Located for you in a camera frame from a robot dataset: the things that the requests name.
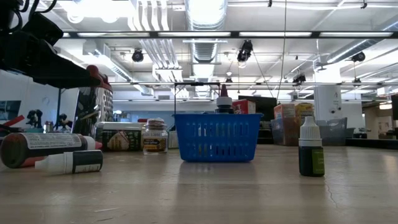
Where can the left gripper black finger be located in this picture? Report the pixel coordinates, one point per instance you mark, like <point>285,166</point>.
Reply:
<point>65,71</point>

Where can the red Froot Loops cereal box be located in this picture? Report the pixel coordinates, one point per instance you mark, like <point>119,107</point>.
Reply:
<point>245,106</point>

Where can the orange Mini Wheats cereal box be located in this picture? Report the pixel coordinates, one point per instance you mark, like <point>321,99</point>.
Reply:
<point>284,111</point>

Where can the yellow Corn Pops cereal box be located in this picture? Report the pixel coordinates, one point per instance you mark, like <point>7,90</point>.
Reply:
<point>304,109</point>

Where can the small black background robot arm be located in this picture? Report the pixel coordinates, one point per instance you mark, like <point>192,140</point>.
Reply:
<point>34,117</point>
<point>63,120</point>

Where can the red icing tube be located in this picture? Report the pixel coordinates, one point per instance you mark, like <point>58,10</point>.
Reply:
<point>46,141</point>

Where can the black ceiling spotlight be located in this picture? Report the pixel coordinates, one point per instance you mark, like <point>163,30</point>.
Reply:
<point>299,78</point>
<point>137,55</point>
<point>358,56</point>

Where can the green Apple Jacks cereal box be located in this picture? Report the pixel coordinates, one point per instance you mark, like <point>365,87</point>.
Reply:
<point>121,140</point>

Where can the black dropper bottle white cap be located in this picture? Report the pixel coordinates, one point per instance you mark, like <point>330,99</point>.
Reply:
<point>71,161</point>

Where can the red lid spice container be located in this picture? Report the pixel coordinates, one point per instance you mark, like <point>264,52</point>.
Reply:
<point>143,120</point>

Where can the glass jar with gold lid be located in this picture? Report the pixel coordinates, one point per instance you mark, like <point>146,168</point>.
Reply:
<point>155,137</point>

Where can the blue plastic basket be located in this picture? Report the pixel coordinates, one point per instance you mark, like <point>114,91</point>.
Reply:
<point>217,140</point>

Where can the green label dropper bottle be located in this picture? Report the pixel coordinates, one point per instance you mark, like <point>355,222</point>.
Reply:
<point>311,155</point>

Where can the grey plastic bin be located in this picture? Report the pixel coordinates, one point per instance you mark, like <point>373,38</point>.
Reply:
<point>334,132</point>

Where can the black background table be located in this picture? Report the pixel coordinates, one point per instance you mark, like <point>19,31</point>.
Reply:
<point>370,143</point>

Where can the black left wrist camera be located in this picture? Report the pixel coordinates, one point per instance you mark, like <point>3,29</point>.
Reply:
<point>42,29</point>

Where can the black metal post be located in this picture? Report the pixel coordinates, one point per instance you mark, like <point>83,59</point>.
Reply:
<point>59,105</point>

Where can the dark wall screen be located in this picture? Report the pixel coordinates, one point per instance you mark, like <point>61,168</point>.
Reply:
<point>9,109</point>

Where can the black overhead frame bar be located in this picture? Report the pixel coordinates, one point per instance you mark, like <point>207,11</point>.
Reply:
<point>186,34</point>

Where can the silver ventilation duct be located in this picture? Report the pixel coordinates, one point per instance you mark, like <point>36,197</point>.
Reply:
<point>205,49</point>

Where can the black ceiling camera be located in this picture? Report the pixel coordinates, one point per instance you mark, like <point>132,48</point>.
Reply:
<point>245,51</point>

